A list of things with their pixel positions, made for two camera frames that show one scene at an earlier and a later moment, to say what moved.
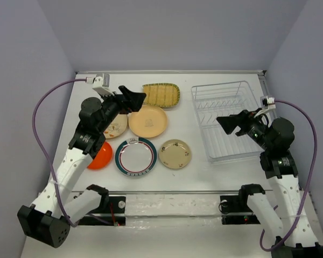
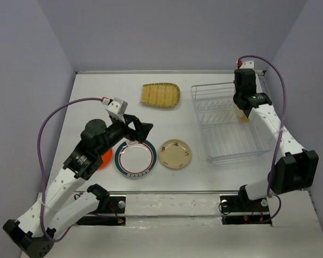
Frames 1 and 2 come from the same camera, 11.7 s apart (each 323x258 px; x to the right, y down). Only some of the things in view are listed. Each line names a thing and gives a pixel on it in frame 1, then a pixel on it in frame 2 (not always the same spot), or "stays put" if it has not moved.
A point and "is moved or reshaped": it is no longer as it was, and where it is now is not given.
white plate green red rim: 135,157 stays put
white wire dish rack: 215,100 stays put
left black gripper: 130,101 → 142,129
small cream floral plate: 175,153 stays put
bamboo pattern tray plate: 164,94 stays put
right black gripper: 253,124 → 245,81
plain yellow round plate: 149,122 is moved or reshaped
